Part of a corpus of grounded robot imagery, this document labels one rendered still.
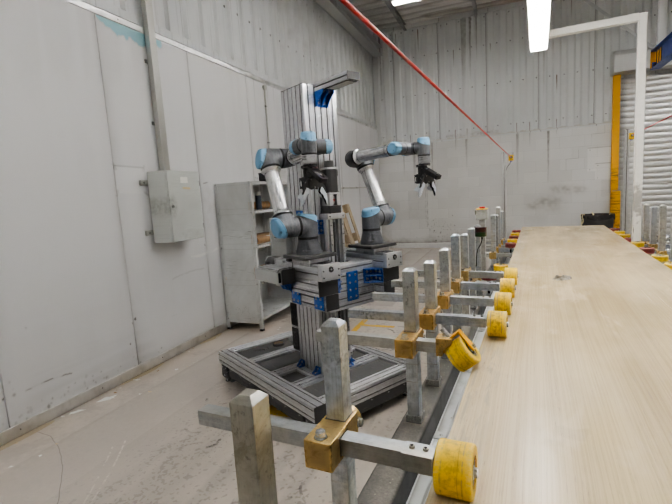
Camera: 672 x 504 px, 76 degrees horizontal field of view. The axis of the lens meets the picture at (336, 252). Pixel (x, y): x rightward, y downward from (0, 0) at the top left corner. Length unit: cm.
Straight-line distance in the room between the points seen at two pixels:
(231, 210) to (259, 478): 408
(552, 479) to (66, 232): 322
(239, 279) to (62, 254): 181
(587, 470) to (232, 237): 409
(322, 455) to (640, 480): 49
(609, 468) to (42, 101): 345
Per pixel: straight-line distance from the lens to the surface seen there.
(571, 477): 85
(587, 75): 1042
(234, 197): 455
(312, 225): 243
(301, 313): 291
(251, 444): 58
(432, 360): 154
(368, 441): 77
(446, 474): 72
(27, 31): 365
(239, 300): 469
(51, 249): 345
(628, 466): 91
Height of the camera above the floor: 136
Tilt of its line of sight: 8 degrees down
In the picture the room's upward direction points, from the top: 4 degrees counter-clockwise
